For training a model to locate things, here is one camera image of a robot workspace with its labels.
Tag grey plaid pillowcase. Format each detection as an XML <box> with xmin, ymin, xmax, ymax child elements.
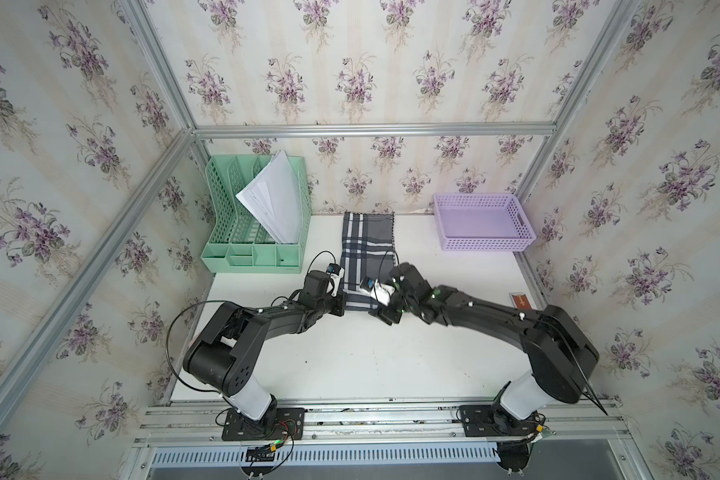
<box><xmin>340</xmin><ymin>212</ymin><xmax>397</xmax><ymax>311</ymax></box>

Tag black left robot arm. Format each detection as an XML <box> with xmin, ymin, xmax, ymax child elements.
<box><xmin>182</xmin><ymin>263</ymin><xmax>346</xmax><ymax>424</ymax></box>

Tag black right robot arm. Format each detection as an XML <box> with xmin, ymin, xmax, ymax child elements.
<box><xmin>360</xmin><ymin>263</ymin><xmax>599</xmax><ymax>421</ymax></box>

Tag green mesh file organizer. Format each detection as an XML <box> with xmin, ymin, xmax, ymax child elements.
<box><xmin>201</xmin><ymin>154</ymin><xmax>312</xmax><ymax>274</ymax></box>

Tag purple plastic basket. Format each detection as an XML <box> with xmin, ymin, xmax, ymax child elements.
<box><xmin>433</xmin><ymin>193</ymin><xmax>537</xmax><ymax>252</ymax></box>

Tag red rectangular packet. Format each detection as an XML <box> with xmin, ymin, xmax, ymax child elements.
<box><xmin>509</xmin><ymin>292</ymin><xmax>533</xmax><ymax>310</ymax></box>

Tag white paper sheets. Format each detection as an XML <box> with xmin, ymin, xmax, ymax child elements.
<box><xmin>236</xmin><ymin>150</ymin><xmax>302</xmax><ymax>244</ymax></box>

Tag small circuit board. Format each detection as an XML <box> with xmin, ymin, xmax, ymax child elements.
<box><xmin>244</xmin><ymin>446</ymin><xmax>277</xmax><ymax>464</ymax></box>

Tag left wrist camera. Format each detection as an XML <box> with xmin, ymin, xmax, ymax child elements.
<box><xmin>326</xmin><ymin>263</ymin><xmax>344</xmax><ymax>283</ymax></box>

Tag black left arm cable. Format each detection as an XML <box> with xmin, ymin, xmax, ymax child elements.
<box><xmin>165</xmin><ymin>250</ymin><xmax>337</xmax><ymax>394</ymax></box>

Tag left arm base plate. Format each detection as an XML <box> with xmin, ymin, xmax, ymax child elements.
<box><xmin>216</xmin><ymin>407</ymin><xmax>306</xmax><ymax>441</ymax></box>

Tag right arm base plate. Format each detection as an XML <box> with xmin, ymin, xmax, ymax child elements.
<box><xmin>456</xmin><ymin>404</ymin><xmax>546</xmax><ymax>439</ymax></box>

